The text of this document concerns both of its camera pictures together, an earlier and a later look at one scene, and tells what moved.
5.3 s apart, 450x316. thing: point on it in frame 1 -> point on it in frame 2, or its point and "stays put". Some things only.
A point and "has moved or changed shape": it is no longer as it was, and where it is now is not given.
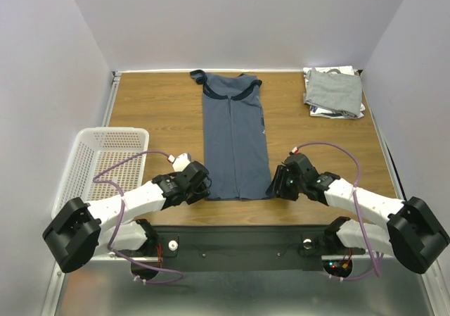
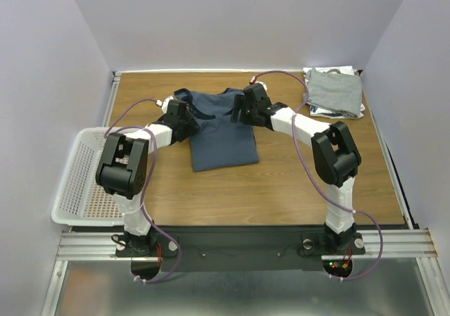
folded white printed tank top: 321,112 stays put
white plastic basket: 94,148 stays put
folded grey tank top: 340,92 stays put
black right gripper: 278,184 -> 244,108
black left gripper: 202,192 -> 193,126
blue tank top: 235,157 has moved or changed shape
